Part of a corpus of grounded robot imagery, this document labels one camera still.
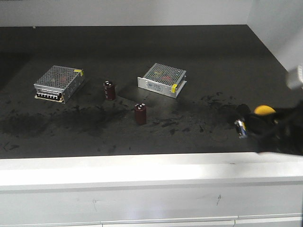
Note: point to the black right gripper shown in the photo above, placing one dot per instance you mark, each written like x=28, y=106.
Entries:
x=287, y=135

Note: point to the silver mesh power supply right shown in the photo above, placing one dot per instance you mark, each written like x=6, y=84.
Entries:
x=164, y=80

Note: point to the yellow mushroom push button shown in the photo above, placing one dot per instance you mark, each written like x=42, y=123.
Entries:
x=256, y=123

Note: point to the dark brown capacitor left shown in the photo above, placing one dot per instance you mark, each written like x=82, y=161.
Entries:
x=109, y=90

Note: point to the dark brown capacitor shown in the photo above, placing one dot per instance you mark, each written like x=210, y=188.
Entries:
x=140, y=113
x=109, y=90

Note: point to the dark brown capacitor right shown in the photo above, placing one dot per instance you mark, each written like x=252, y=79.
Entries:
x=140, y=113

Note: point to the silver mesh power supply left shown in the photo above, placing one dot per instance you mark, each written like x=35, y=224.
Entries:
x=58, y=84

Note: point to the silver mesh power supply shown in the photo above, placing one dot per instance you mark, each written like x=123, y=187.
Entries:
x=164, y=80
x=58, y=84

